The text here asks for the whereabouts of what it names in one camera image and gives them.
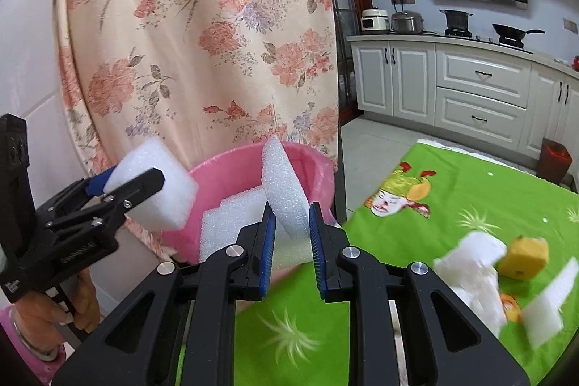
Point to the white foam block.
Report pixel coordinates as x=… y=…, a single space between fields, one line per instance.
x=158 y=187

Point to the person's left hand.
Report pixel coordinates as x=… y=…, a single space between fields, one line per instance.
x=49 y=309

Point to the floral curtain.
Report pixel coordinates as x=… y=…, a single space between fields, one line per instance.
x=203 y=28

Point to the yellow sponge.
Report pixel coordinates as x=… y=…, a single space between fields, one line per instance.
x=527 y=257

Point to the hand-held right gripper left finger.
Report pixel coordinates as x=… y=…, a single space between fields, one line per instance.
x=269 y=250

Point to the white foam strip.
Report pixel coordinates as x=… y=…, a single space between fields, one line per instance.
x=547 y=304

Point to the white lower cabinets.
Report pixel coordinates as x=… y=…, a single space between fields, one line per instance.
x=479 y=78

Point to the silver rice cooker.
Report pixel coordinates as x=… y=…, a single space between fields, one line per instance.
x=407 y=23

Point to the black wok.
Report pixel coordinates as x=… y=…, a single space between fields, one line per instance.
x=509 y=32

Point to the silver bangle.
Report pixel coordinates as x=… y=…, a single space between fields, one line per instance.
x=27 y=343

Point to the white bin with pink bag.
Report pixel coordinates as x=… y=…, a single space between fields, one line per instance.
x=221 y=171

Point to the green printed tablecloth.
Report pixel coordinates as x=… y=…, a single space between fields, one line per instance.
x=407 y=241

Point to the grey kitchen countertop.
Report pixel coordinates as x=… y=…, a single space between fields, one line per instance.
x=429 y=38

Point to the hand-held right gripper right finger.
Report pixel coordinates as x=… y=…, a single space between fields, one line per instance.
x=316 y=250

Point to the black gas stove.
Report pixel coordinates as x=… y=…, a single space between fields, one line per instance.
x=484 y=38

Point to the white electric cooker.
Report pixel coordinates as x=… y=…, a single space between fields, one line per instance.
x=374 y=22

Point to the white foam piece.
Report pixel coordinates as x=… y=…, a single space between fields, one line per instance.
x=280 y=182
x=230 y=223
x=475 y=277

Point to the black cooking pot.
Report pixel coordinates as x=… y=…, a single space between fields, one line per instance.
x=456 y=20

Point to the red floor bin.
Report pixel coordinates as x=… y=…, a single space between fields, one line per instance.
x=555 y=160

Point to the dark red casserole pot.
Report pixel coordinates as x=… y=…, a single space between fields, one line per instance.
x=576 y=63

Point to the person's left forearm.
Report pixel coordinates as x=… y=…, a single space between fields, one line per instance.
x=10 y=336

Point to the wooden glass door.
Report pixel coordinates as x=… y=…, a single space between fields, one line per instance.
x=346 y=6

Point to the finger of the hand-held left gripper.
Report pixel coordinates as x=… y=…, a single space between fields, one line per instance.
x=97 y=185
x=131 y=191

